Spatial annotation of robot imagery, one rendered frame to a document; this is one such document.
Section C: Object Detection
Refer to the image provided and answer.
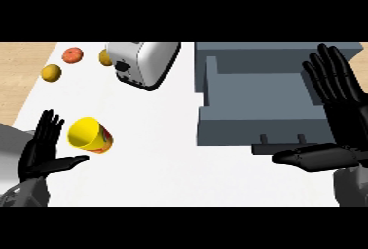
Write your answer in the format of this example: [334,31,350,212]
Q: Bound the orange fruit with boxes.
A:
[61,47,84,65]

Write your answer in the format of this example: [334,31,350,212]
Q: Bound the yellow fruit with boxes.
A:
[40,63,64,84]
[98,48,115,67]

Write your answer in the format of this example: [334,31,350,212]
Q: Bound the dark drawer handle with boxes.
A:
[251,133,322,156]

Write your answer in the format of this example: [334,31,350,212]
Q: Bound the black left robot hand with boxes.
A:
[18,109,90,183]

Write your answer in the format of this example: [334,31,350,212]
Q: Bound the yellow cup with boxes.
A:
[67,116,115,155]

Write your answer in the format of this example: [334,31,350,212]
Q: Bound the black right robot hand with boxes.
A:
[271,43,368,173]

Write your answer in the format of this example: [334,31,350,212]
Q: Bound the white toaster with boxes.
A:
[105,42,183,92]

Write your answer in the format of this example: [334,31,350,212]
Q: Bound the grey cabinet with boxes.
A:
[192,42,365,95]

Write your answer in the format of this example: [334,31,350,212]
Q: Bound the grey open drawer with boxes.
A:
[195,55,347,147]

